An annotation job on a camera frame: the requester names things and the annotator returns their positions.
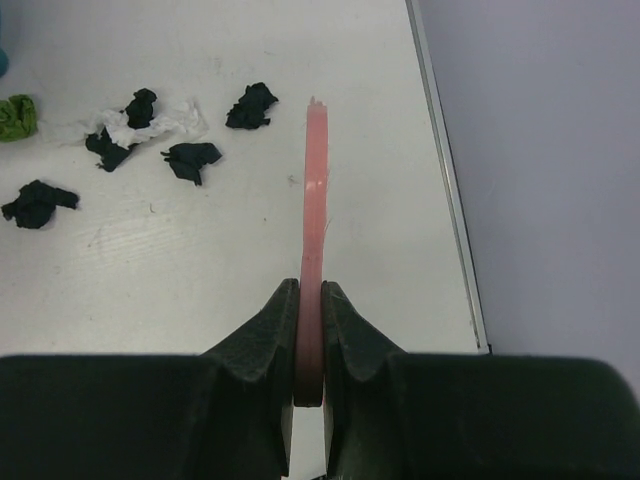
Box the teal plastic bucket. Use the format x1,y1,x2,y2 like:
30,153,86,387
0,47,10,77

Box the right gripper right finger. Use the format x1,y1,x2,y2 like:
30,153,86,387
322,282,639,479

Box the black paper scrap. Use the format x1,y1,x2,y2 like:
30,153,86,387
225,82,279,130
85,127,137,173
161,142,223,186
1,180,80,229
124,88,157,129

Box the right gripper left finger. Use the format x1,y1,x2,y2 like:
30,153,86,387
1,279,299,479

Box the white paper scrap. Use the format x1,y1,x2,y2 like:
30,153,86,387
37,100,208,149

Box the black paper scrap far right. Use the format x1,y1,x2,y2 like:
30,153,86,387
225,82,279,130

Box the green paper scrap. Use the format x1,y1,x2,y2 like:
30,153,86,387
0,94,38,143

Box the pink hand brush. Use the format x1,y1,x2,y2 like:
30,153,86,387
294,98,329,407

